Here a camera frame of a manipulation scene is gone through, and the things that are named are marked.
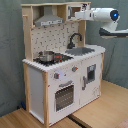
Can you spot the grey range hood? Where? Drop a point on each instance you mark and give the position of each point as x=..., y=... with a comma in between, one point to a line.
x=48, y=18

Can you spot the grey toy sink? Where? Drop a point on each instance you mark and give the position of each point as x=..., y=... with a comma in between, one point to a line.
x=79, y=51

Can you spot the white oven door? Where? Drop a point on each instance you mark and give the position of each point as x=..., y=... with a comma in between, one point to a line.
x=63, y=98

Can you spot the red left stove knob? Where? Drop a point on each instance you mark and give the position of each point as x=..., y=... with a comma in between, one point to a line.
x=56, y=75

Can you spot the wooden toy kitchen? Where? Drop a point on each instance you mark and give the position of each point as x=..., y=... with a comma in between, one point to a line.
x=38, y=78

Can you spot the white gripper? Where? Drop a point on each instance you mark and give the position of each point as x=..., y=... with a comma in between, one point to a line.
x=84, y=15

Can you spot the black toy stovetop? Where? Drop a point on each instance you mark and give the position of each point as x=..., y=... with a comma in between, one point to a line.
x=58, y=58

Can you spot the black toy faucet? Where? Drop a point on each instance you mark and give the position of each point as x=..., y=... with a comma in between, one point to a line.
x=73, y=41

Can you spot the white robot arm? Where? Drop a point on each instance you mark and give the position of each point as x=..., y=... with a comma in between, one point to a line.
x=108, y=16

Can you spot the red right stove knob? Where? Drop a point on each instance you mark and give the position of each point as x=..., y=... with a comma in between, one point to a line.
x=74, y=69

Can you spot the white toy microwave door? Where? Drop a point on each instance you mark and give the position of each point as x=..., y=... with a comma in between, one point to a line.
x=71, y=10

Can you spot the white cabinet door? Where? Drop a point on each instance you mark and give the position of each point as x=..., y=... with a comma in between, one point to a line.
x=90, y=79

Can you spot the red stove knob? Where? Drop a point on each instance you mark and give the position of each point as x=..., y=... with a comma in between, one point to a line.
x=74, y=69
x=56, y=75

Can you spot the small metal pot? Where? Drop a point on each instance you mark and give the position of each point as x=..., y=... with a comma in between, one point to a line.
x=46, y=56

